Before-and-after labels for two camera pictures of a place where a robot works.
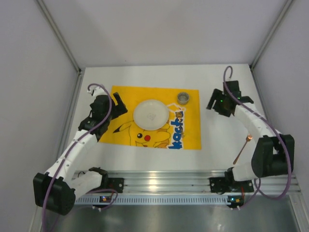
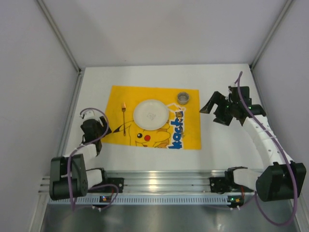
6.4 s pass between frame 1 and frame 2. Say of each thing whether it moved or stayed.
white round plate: stayed
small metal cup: stayed
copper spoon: stayed
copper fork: moved
